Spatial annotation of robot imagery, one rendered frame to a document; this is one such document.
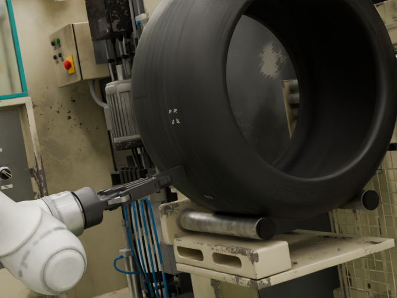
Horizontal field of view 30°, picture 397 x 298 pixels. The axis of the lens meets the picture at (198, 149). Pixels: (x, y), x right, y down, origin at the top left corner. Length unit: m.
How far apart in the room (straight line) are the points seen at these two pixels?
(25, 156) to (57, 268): 0.94
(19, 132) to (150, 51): 0.64
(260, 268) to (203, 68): 0.41
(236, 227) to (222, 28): 0.42
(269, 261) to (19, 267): 0.54
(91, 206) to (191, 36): 0.37
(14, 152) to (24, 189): 0.10
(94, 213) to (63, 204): 0.06
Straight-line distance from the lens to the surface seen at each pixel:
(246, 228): 1.52
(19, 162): 2.06
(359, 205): 1.67
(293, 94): 2.11
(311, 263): 1.58
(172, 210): 1.77
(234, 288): 1.91
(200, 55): 1.41
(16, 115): 2.06
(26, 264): 1.17
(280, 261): 1.52
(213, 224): 1.64
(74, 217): 1.37
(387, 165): 2.13
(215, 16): 1.44
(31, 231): 1.18
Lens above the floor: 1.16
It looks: 3 degrees down
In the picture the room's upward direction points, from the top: 10 degrees counter-clockwise
